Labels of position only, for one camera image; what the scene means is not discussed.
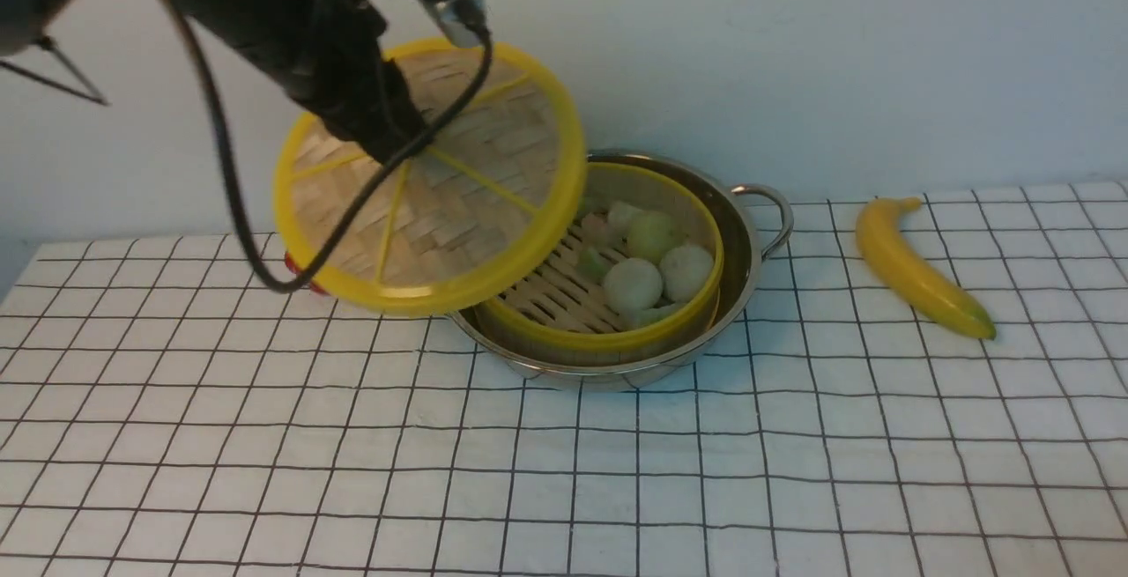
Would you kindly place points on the pale dumpling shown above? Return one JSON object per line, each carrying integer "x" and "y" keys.
{"x": 619, "y": 218}

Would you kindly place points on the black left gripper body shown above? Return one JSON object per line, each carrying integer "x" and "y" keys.
{"x": 346, "y": 80}

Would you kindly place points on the white grid tablecloth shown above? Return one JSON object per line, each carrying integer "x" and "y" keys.
{"x": 163, "y": 415}

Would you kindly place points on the green round bun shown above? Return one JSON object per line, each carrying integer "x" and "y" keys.
{"x": 652, "y": 234}

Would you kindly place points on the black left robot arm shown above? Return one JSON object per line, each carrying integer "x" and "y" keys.
{"x": 266, "y": 33}

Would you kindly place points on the green dumpling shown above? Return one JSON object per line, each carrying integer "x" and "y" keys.
{"x": 592, "y": 265}

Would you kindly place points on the stainless steel pot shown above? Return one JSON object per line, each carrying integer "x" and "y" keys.
{"x": 744, "y": 256}

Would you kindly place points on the yellow banana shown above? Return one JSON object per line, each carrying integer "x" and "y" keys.
{"x": 900, "y": 268}

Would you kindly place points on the white round bun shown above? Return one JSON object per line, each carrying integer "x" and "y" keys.
{"x": 685, "y": 271}
{"x": 632, "y": 285}

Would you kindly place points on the yellow woven bamboo steamer lid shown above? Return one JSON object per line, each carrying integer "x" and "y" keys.
{"x": 479, "y": 209}

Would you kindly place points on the bamboo steamer basket yellow rim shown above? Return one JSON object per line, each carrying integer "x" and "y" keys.
{"x": 555, "y": 315}

